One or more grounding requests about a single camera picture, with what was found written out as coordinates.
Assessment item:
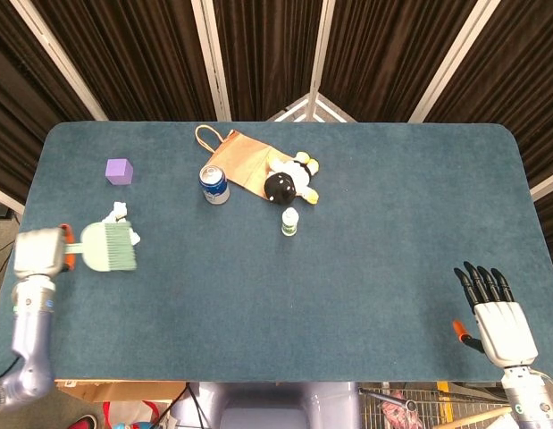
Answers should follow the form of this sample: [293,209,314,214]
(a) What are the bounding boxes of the folding screen partition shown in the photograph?
[0,0,553,215]

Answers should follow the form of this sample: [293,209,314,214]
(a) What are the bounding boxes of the blue table mat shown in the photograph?
[0,121,553,383]

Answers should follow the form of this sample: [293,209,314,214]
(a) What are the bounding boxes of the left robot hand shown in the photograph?
[13,223,76,281]

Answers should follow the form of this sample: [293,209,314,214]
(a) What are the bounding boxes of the metal wire cart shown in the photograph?
[358,382,512,429]

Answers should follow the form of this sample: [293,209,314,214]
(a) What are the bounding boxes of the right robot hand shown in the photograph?
[452,261,540,370]

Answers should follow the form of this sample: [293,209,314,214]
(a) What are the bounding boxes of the robot base torso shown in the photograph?
[171,382,362,429]

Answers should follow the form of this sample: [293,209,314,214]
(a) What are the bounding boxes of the black and white plush toy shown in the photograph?
[263,151,322,206]

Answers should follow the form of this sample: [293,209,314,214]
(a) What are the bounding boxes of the red and white bag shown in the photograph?
[101,400,160,429]

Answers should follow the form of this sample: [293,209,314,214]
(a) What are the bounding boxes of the blue soda can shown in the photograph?
[198,164,230,206]

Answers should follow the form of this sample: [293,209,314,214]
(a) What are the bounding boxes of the pale green hand brush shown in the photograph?
[63,221,138,273]

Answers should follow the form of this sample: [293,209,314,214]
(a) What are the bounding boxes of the purple cube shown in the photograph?
[105,157,135,187]

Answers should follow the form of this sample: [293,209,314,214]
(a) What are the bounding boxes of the white paper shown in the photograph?
[101,201,141,245]

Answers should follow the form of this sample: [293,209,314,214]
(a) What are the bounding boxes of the cardboard box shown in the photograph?
[54,380,187,403]

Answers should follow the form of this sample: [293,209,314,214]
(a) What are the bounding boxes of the wooden stick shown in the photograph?
[445,405,513,429]

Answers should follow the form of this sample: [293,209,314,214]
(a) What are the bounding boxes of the small white green bottle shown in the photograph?
[281,207,300,238]

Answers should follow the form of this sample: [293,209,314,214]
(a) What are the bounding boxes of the brown paper bag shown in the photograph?
[195,124,299,200]

